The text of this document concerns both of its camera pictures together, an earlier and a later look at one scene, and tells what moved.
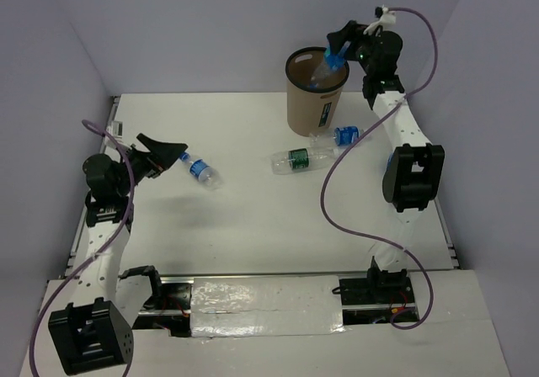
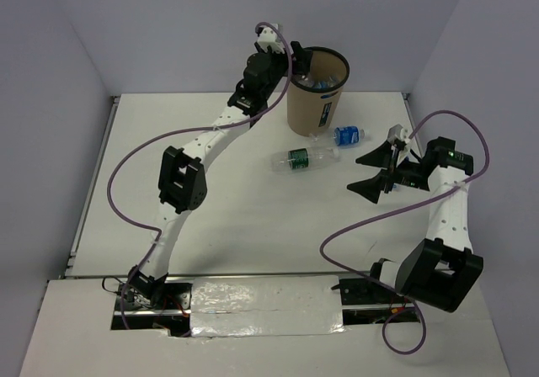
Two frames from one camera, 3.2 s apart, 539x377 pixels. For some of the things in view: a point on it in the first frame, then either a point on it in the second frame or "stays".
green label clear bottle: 297,160 stays
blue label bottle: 202,172 -> 306,79
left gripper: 164,154 -> 301,65
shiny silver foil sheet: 254,305 stays
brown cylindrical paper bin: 312,111 stays
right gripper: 348,33 -> 382,157
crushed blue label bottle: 330,62 -> 332,81
